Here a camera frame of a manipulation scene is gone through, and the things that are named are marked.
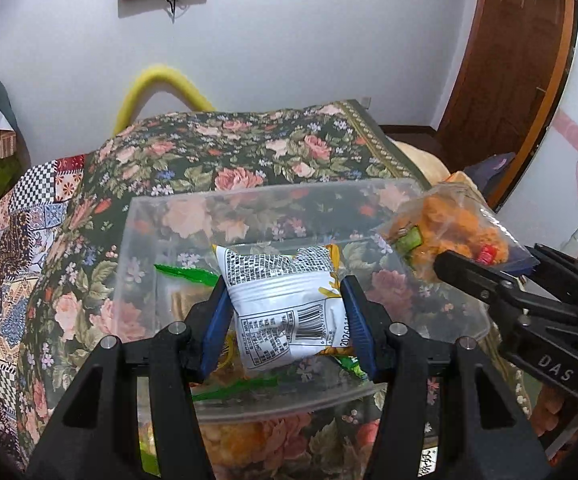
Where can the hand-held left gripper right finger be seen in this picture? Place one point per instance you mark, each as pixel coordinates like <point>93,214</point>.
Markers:
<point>358,320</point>

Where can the beige blanket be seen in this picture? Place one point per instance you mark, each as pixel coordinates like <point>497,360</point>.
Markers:
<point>424,160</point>

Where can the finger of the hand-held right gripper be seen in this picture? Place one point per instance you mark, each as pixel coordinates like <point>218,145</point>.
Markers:
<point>569,270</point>
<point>469,272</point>

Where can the yellow foam tube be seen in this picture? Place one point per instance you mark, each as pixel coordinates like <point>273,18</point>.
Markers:
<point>169,75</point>

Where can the brown wooden door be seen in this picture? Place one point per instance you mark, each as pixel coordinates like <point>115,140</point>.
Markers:
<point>509,60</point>

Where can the white wall socket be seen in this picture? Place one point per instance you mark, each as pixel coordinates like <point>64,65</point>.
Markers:
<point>364,101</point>

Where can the floral blanket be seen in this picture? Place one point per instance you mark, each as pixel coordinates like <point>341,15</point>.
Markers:
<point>249,145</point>

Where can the patchwork quilt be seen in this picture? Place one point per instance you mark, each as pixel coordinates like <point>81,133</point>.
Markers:
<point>19,240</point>

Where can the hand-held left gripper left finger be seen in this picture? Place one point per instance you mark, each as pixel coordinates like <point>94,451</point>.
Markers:
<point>214,325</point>

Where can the clear plastic container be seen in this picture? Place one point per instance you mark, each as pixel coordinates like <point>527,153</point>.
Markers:
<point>169,220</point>

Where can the orange snack bag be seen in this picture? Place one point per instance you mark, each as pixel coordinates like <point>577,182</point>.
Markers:
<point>449,225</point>

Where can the white snack packet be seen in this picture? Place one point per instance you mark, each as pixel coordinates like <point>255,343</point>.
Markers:
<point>279,300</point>

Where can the dark purple bag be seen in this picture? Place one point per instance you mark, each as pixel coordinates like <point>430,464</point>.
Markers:
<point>491,170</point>

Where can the green snack packet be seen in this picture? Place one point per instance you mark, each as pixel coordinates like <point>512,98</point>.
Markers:
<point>150,452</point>

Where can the green-edged cracker packet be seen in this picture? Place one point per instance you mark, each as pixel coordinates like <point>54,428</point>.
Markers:
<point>189,290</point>

